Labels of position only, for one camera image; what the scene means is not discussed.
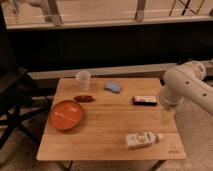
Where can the black and white box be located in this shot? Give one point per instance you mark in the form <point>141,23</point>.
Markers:
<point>145,100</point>

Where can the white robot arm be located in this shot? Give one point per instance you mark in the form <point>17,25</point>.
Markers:
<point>186,81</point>

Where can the translucent yellowish gripper finger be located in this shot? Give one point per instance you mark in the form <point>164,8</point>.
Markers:
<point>166,116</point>

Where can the dark red snack wrapper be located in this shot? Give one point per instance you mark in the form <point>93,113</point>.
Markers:
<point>84,98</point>

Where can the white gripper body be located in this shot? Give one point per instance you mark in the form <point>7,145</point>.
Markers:
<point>169,99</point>

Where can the blue crumpled cloth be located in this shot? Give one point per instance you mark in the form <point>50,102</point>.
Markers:
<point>113,86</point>

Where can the orange ceramic bowl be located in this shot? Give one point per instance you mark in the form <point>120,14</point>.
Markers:
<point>66,115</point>

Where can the wooden folding table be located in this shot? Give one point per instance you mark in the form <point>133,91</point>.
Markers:
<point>107,120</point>

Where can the clear plastic cup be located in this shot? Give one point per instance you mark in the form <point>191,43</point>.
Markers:
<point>83,79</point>

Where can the black chair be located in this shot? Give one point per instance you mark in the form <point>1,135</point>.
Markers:
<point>14,80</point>

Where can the white plastic bottle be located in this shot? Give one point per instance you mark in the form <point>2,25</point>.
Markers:
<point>142,139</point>

